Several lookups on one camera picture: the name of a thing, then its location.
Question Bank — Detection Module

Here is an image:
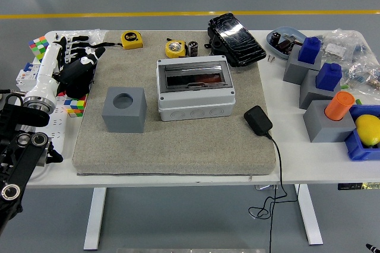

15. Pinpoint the large colourful puzzle cube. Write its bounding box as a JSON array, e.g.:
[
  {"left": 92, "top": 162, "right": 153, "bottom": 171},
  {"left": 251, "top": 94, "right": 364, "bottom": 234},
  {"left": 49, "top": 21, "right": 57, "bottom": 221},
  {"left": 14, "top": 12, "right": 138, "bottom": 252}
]
[{"left": 28, "top": 36, "right": 50, "bottom": 63}]

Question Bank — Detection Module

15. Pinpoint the blue plastic bin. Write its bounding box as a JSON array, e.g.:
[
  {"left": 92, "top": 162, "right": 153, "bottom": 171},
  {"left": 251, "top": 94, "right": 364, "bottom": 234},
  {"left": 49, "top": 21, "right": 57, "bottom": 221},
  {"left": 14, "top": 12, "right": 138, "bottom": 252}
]
[{"left": 344, "top": 104, "right": 380, "bottom": 162}]

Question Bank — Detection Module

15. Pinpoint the grey electrical box clear lid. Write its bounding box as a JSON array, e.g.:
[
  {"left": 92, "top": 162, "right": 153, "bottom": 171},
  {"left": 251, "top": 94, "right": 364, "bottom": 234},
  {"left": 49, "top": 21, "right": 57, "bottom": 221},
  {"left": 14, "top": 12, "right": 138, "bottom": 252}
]
[{"left": 156, "top": 55, "right": 237, "bottom": 122}]

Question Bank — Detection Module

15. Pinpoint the black cracked glossy case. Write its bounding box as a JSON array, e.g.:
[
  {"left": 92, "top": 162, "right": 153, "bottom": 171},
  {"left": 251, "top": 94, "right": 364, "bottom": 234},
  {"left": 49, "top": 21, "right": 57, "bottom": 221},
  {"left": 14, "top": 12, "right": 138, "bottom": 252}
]
[{"left": 204, "top": 12, "right": 267, "bottom": 68}]

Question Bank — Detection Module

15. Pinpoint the white circuit breaker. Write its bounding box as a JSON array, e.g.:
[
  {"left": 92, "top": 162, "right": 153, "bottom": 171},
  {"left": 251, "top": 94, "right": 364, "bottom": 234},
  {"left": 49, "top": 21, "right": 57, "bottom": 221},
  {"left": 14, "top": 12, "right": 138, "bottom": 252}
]
[{"left": 16, "top": 62, "right": 42, "bottom": 92}]

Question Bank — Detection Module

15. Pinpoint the grey block holder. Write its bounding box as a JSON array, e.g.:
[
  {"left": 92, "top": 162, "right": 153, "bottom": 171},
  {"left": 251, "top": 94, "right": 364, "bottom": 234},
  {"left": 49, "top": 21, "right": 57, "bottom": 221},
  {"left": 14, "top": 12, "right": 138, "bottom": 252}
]
[
  {"left": 299, "top": 69, "right": 341, "bottom": 110},
  {"left": 302, "top": 99, "right": 357, "bottom": 143},
  {"left": 282, "top": 44, "right": 323, "bottom": 85}
]

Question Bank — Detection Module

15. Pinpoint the blue-grey oval tray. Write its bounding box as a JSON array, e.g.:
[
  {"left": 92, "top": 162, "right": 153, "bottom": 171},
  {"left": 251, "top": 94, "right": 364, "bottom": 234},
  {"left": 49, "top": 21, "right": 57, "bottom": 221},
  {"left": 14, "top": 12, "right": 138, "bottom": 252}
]
[{"left": 266, "top": 26, "right": 306, "bottom": 60}]

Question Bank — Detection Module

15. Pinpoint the round yellow tape measure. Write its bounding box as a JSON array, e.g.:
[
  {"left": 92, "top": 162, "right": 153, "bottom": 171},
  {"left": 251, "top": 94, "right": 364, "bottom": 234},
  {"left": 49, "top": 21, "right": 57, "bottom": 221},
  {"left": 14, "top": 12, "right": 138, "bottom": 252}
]
[{"left": 164, "top": 38, "right": 188, "bottom": 59}]

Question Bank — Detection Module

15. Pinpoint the black power adapter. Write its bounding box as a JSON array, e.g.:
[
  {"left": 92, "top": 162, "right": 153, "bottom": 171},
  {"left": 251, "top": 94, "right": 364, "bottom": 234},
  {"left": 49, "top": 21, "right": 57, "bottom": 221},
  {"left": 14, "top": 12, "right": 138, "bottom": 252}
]
[{"left": 243, "top": 105, "right": 273, "bottom": 137}]

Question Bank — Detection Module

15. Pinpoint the clear plastic bag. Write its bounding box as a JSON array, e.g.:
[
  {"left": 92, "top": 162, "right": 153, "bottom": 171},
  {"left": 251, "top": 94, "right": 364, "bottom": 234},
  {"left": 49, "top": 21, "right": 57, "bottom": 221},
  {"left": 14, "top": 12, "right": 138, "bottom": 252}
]
[{"left": 55, "top": 29, "right": 107, "bottom": 46}]

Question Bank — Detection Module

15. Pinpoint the grey-brown mat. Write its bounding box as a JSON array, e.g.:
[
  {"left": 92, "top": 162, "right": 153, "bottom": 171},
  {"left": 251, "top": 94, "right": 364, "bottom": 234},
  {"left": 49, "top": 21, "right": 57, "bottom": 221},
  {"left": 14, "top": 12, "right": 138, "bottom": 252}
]
[{"left": 72, "top": 30, "right": 277, "bottom": 176}]

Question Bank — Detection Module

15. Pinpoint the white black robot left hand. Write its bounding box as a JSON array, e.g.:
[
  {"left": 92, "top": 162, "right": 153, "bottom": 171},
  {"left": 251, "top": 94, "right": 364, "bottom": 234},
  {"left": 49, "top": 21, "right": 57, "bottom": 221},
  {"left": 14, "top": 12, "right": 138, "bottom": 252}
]
[{"left": 25, "top": 36, "right": 107, "bottom": 107}]

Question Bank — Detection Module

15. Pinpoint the yellow lemon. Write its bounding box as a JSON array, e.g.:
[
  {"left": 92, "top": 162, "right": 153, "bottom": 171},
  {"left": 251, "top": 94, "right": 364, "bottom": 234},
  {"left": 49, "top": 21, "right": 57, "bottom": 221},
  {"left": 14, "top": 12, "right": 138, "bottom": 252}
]
[{"left": 355, "top": 113, "right": 380, "bottom": 147}]

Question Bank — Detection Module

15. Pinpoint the brown electronic part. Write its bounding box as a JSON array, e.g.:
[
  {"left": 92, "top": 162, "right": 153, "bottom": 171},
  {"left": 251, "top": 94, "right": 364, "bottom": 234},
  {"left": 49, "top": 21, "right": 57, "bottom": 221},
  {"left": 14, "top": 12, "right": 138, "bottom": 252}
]
[{"left": 274, "top": 39, "right": 295, "bottom": 55}]

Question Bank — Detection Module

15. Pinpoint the grey block with round hole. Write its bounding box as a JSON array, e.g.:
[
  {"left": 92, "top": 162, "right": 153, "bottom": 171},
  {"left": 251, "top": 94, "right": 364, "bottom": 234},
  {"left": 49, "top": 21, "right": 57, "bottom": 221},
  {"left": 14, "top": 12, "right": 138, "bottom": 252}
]
[{"left": 101, "top": 86, "right": 147, "bottom": 134}]

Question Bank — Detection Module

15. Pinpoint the black adapter cord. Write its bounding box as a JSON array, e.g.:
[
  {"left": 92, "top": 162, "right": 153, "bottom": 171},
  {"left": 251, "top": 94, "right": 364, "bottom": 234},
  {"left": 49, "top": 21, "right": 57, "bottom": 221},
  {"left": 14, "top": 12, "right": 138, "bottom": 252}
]
[{"left": 248, "top": 132, "right": 299, "bottom": 253}]

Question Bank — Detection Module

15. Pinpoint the square yellow tape measure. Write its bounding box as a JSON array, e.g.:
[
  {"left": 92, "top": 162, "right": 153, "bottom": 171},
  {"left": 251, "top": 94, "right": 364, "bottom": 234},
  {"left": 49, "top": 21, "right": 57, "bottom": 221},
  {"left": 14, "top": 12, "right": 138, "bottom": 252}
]
[{"left": 85, "top": 31, "right": 144, "bottom": 50}]

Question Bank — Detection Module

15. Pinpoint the clear bag of parts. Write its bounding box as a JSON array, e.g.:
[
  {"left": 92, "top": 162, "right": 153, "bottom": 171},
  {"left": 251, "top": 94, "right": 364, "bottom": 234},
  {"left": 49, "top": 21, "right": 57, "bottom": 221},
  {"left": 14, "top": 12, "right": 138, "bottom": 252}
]
[
  {"left": 341, "top": 56, "right": 380, "bottom": 94},
  {"left": 319, "top": 29, "right": 375, "bottom": 64}
]

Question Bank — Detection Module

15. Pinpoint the white power strip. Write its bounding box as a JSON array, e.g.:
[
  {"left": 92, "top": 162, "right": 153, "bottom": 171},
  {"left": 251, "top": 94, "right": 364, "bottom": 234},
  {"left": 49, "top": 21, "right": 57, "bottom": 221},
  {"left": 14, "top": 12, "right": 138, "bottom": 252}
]
[{"left": 44, "top": 106, "right": 68, "bottom": 153}]

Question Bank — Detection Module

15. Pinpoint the black table control panel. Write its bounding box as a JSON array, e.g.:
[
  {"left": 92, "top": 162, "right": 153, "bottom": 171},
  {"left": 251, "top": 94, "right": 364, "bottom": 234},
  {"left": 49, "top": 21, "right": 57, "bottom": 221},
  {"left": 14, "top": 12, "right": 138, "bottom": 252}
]
[{"left": 337, "top": 182, "right": 380, "bottom": 191}]

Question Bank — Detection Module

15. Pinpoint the small colourful puzzle cube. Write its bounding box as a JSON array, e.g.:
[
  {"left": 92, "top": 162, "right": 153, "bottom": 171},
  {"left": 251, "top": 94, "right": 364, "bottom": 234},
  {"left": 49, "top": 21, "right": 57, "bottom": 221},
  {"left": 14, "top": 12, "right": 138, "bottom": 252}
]
[{"left": 64, "top": 94, "right": 89, "bottom": 118}]

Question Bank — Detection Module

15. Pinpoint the dark capacitor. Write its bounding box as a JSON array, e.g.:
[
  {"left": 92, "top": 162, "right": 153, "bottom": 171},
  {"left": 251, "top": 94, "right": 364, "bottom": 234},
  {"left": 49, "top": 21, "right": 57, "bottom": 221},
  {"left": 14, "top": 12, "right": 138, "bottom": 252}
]
[{"left": 269, "top": 30, "right": 282, "bottom": 45}]

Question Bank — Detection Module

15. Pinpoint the blue bottle-shaped block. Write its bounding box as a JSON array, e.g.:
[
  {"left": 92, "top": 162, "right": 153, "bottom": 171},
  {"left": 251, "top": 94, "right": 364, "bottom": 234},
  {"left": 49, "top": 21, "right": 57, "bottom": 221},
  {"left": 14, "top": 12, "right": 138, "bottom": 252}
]
[
  {"left": 297, "top": 36, "right": 323, "bottom": 64},
  {"left": 315, "top": 62, "right": 343, "bottom": 91}
]

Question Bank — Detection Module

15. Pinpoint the white table leg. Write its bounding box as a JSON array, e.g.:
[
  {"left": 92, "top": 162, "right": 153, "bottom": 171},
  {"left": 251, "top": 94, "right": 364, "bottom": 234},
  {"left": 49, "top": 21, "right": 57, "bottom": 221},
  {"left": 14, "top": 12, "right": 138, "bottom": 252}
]
[
  {"left": 295, "top": 184, "right": 324, "bottom": 246},
  {"left": 83, "top": 187, "right": 107, "bottom": 251}
]

